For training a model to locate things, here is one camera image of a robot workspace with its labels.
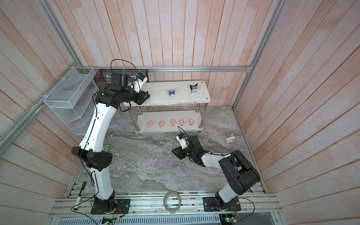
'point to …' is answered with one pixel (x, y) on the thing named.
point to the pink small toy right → (230, 139)
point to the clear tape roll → (172, 202)
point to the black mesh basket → (102, 78)
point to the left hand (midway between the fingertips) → (146, 96)
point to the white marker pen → (78, 198)
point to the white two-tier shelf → (177, 106)
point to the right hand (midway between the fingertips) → (173, 150)
